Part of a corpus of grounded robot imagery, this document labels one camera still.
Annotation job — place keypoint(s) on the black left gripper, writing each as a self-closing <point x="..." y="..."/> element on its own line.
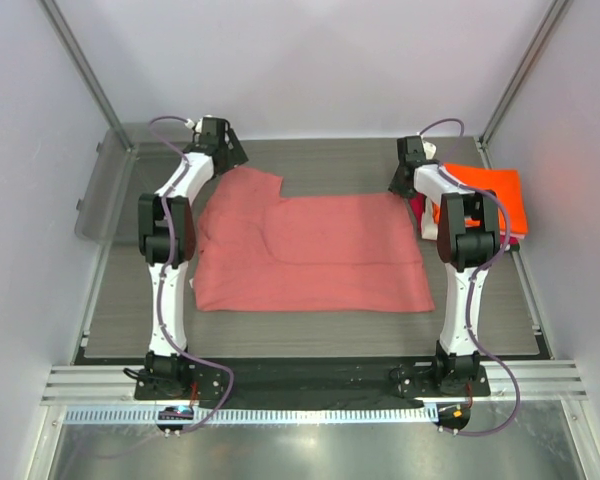
<point x="236" y="156"/>

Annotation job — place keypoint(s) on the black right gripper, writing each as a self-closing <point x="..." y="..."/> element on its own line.
<point x="395" y="188"/>

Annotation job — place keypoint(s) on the salmon pink t shirt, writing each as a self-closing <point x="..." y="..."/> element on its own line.
<point x="260" y="251"/>

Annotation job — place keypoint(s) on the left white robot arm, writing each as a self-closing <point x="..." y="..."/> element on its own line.
<point x="167" y="242"/>

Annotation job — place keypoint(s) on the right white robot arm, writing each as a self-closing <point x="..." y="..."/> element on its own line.
<point x="469" y="240"/>

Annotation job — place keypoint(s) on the white folded t shirt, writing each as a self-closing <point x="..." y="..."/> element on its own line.
<point x="428" y="224"/>

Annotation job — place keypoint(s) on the orange folded t shirt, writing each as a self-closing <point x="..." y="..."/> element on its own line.
<point x="505" y="183"/>

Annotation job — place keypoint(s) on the clear grey plastic bin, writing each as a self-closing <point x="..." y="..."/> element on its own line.
<point x="100" y="207"/>

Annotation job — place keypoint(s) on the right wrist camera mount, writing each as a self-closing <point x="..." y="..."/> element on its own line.
<point x="429" y="149"/>

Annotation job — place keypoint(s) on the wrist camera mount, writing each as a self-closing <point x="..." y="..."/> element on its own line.
<point x="196" y="126"/>
<point x="429" y="149"/>

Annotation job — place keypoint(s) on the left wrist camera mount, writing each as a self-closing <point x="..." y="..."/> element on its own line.
<point x="196" y="126"/>

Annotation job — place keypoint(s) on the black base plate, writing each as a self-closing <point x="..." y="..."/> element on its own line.
<point x="312" y="382"/>

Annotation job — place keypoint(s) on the aluminium frame rail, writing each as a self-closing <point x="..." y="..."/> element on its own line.
<point x="528" y="380"/>

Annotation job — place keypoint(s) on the slotted white cable duct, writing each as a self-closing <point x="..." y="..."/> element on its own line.
<point x="175" y="415"/>

